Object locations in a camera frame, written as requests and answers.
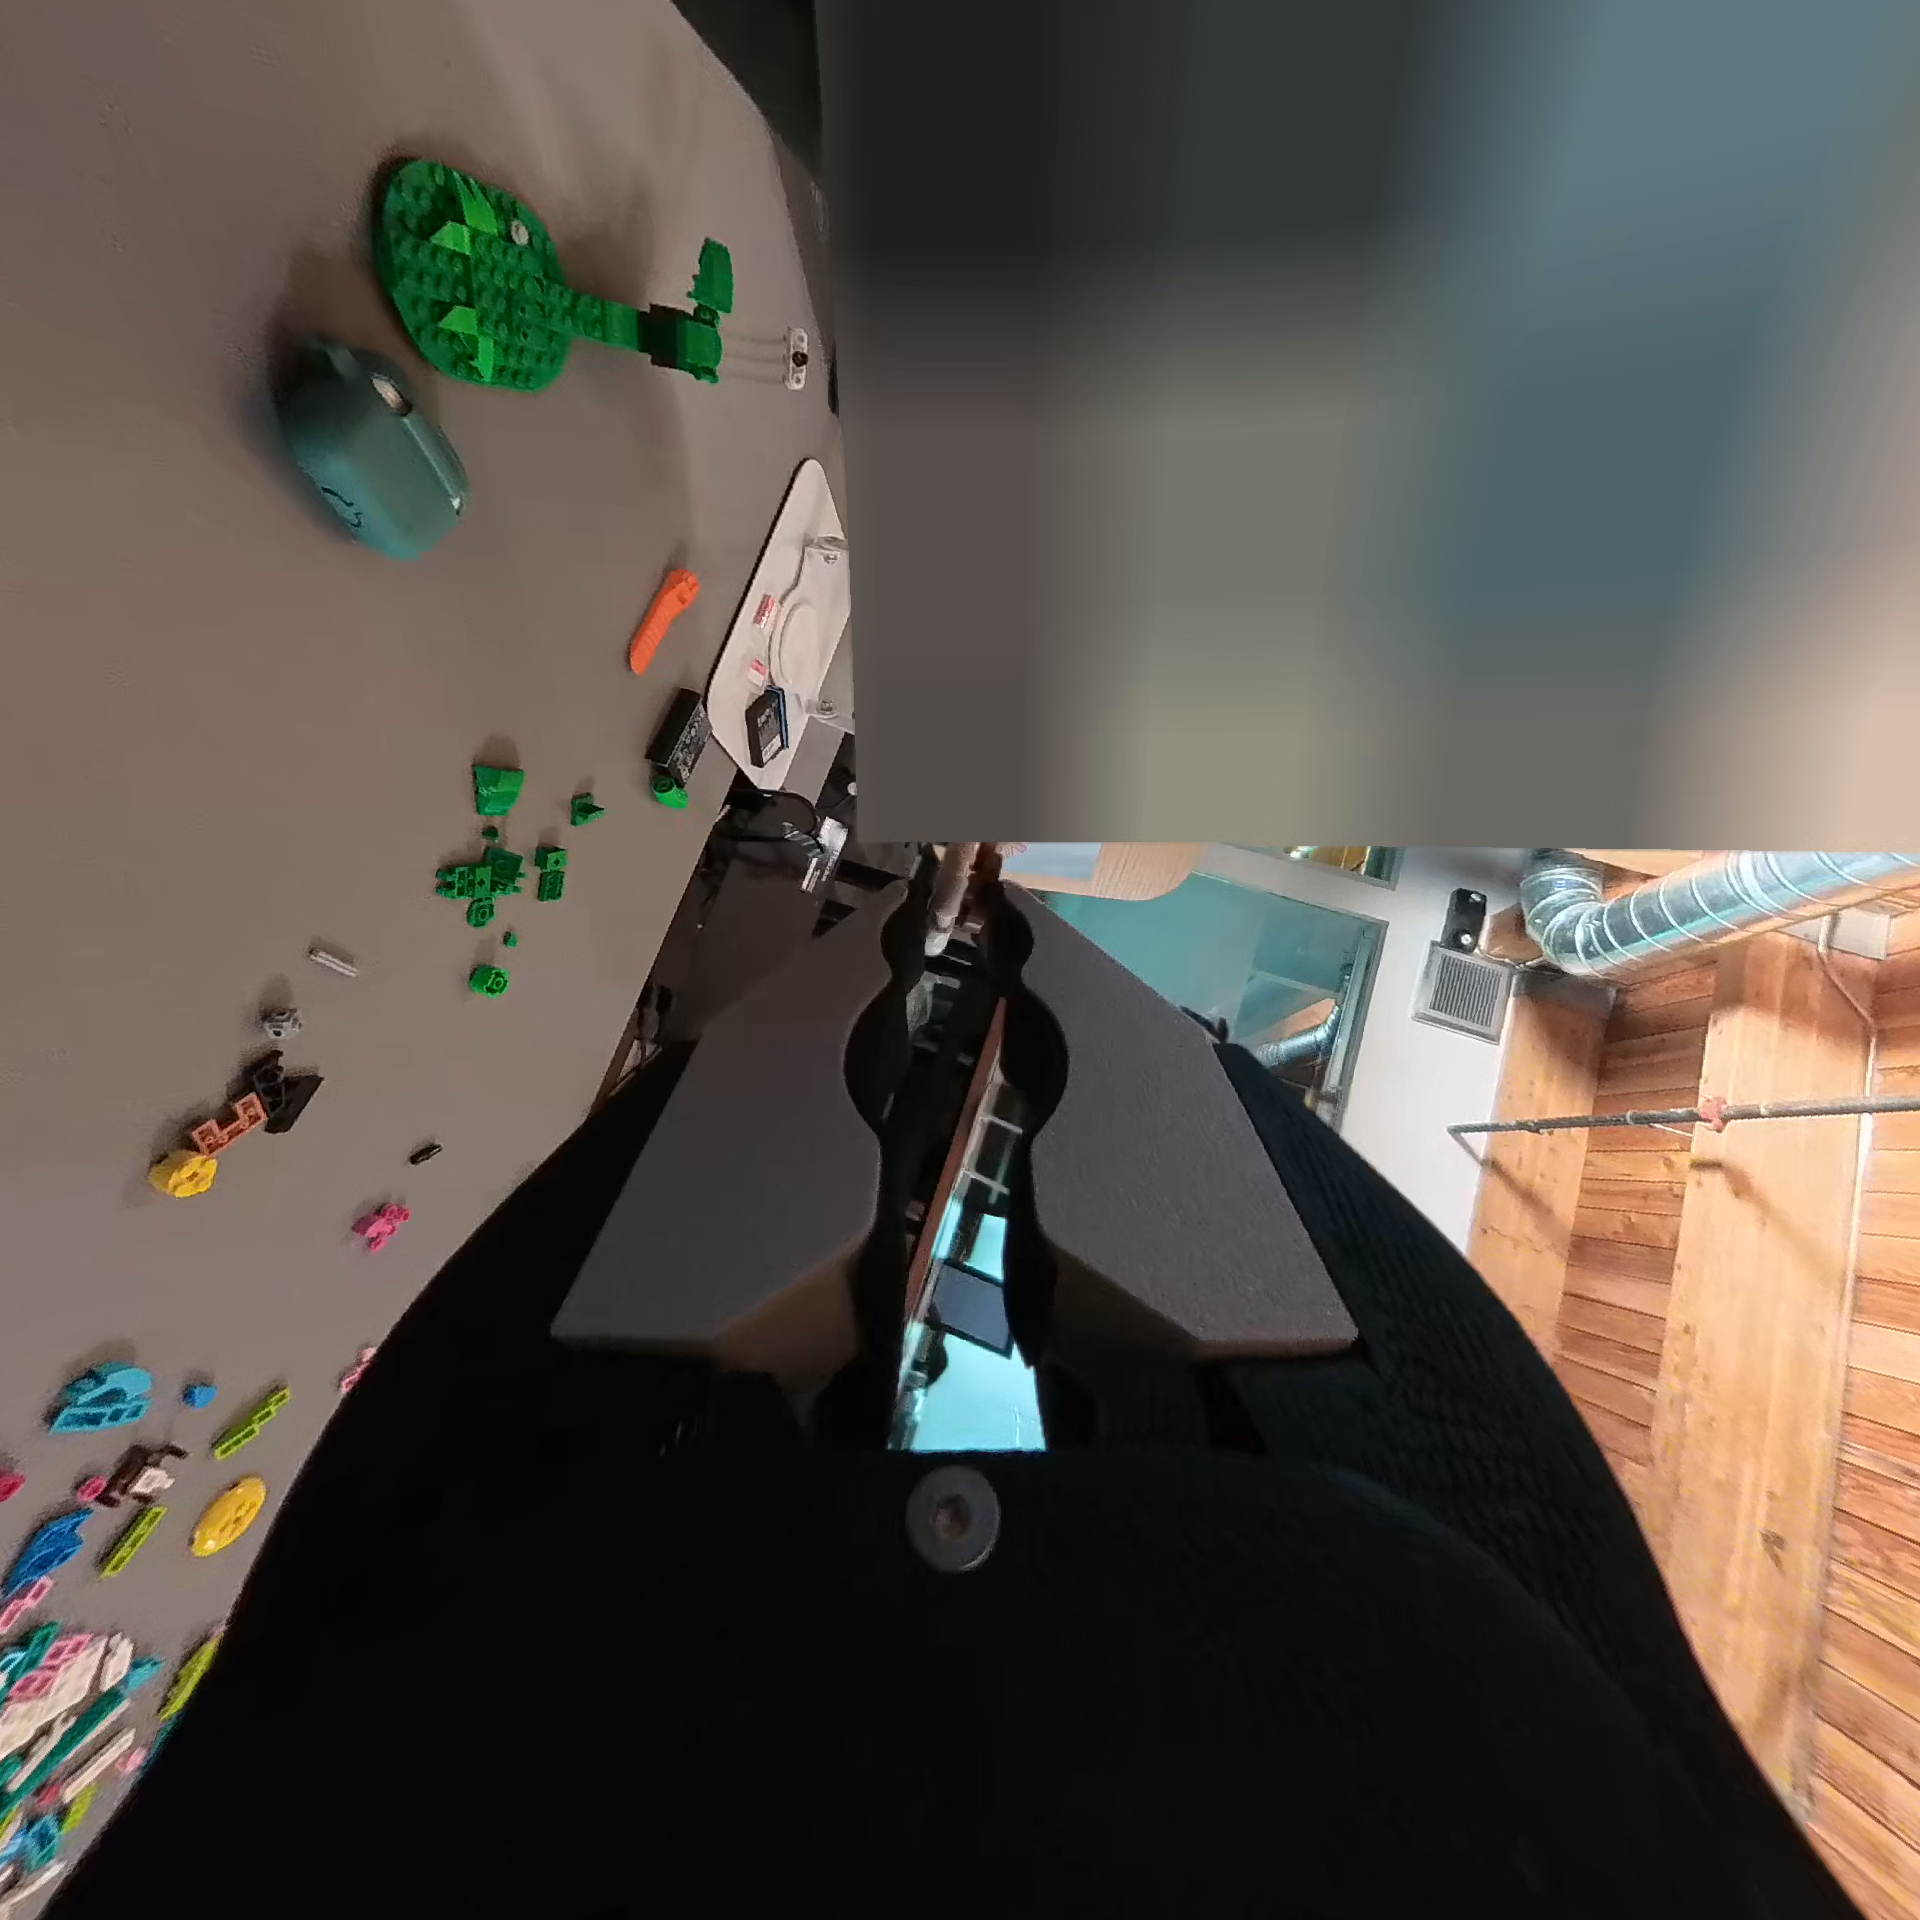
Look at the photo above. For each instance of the pile of colourful bricks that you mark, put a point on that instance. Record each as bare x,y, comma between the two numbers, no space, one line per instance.
61,1695

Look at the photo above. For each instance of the black wedge plate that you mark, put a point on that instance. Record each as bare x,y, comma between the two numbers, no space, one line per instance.
296,1099

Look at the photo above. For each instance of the pink small brick assembly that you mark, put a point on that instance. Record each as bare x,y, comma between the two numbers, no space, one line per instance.
383,1224

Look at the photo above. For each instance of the grey desk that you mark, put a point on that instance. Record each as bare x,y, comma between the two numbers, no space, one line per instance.
182,751

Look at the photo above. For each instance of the teal arch brick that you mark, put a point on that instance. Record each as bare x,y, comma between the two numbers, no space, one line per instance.
100,1395

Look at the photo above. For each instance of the orange brick separator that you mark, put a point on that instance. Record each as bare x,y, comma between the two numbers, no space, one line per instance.
661,618

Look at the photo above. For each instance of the green curved tube brick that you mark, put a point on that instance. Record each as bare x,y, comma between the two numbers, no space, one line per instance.
669,787

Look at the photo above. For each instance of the yellow dome brick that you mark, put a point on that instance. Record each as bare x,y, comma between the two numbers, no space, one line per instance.
230,1516

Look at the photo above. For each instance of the wall vent grille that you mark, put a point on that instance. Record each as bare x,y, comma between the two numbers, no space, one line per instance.
1463,991

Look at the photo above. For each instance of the silver spiral air duct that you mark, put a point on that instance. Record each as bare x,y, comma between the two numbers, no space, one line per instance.
1695,902

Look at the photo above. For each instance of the yellow round brick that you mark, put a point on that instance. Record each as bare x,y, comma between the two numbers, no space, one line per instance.
183,1174

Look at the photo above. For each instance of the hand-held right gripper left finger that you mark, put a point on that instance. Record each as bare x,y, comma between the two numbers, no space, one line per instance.
722,1186

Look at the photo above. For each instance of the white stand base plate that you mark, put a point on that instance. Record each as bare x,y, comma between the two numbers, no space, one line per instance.
787,525

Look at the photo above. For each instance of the green brick plant model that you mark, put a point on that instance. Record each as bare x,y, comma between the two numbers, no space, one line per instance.
480,284

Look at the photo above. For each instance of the small black box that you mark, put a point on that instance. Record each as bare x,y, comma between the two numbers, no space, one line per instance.
770,723
678,735

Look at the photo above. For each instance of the lime green stepped plate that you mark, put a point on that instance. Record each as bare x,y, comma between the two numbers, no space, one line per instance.
251,1423

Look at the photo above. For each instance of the metal ceiling rod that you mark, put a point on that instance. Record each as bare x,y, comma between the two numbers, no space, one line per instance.
1682,1118

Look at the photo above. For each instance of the salmon L-shaped plate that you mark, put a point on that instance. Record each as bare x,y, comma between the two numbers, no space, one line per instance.
235,1123

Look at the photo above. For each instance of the teal oval case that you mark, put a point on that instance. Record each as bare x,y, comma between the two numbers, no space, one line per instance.
370,451

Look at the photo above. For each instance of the light pink small plate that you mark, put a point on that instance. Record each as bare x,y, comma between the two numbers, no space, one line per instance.
358,1368

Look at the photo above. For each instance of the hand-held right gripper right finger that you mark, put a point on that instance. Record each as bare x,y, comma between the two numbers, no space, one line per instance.
1186,1186

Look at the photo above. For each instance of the black bracket brick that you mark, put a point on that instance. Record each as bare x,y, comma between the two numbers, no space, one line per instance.
264,1068

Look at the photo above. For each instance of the grey axle pin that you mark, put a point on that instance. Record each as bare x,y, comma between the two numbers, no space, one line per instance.
333,960

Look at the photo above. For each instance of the black wall speaker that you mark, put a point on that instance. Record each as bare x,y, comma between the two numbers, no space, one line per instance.
1463,915

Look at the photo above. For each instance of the dark brown white brick assembly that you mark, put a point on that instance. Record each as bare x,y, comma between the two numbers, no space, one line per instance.
143,1471

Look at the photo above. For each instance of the pile of small green bricks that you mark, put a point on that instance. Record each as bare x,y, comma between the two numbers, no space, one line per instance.
488,879

